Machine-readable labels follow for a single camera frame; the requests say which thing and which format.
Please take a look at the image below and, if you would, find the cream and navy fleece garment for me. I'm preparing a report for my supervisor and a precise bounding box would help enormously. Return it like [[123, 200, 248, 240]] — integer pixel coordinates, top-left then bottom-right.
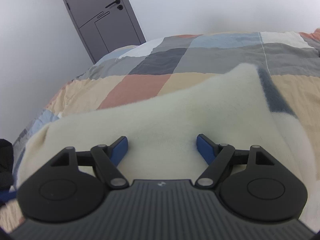
[[16, 63, 319, 230]]

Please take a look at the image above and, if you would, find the grey bedroom door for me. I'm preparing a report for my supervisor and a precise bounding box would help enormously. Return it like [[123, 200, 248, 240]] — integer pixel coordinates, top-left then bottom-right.
[[63, 0, 146, 63]]

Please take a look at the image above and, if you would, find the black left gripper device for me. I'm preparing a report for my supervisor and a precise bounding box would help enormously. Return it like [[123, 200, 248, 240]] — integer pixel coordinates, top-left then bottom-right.
[[0, 139, 16, 206]]

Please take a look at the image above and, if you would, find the black door handle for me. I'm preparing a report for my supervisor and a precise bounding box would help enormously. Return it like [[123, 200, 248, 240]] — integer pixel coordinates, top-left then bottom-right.
[[105, 0, 124, 10]]

